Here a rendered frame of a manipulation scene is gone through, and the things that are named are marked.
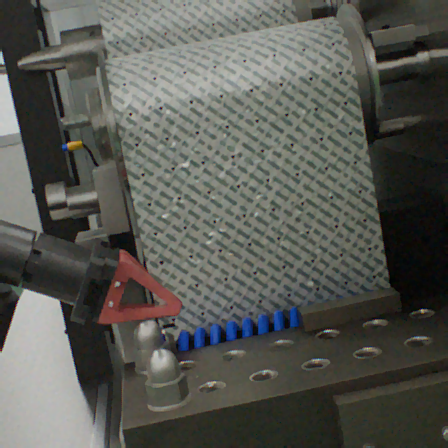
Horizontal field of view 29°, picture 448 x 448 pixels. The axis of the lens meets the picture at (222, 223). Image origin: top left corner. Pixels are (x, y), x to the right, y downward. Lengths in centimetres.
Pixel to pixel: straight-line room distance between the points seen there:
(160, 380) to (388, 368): 18
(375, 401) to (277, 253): 23
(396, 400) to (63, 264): 34
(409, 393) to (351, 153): 27
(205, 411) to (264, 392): 5
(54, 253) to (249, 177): 20
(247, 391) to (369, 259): 24
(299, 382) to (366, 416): 6
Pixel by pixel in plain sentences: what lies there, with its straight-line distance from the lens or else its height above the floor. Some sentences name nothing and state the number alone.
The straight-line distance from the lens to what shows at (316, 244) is 87.
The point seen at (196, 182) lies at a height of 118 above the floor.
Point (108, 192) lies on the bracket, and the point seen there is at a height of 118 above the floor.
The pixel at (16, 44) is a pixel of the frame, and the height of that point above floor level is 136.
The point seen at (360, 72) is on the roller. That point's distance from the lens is 87.
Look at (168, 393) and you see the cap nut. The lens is 70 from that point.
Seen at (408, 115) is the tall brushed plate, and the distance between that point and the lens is 103.
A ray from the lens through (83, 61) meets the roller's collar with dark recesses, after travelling 112.
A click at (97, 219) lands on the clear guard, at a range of 189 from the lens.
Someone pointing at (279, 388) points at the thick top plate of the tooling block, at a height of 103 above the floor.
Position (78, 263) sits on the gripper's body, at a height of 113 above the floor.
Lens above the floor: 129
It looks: 10 degrees down
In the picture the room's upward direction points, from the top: 11 degrees counter-clockwise
